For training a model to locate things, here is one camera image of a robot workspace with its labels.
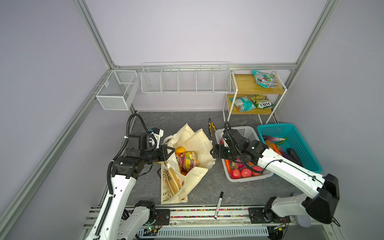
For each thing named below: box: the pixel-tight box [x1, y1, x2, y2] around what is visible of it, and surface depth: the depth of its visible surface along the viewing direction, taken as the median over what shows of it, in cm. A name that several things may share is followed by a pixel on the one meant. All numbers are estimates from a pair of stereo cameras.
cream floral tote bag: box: [160, 123, 216, 205], surface depth 78 cm
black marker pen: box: [214, 191, 224, 220], surface depth 79 cm
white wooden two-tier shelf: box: [222, 70, 288, 125], surface depth 95 cm
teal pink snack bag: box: [252, 70, 278, 88], surface depth 88 cm
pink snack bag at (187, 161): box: [178, 151, 199, 176], surface depth 84 cm
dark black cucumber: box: [287, 147, 304, 167], surface depth 93 cm
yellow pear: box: [175, 146, 186, 153], surface depth 91 cm
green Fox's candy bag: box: [248, 94, 275, 110], surface depth 103 cm
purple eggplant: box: [278, 148, 301, 165], surface depth 94 cm
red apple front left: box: [230, 168, 242, 180], surface depth 84 cm
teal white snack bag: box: [230, 96, 256, 112], surface depth 101 cm
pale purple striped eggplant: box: [262, 135, 286, 142], surface depth 101 cm
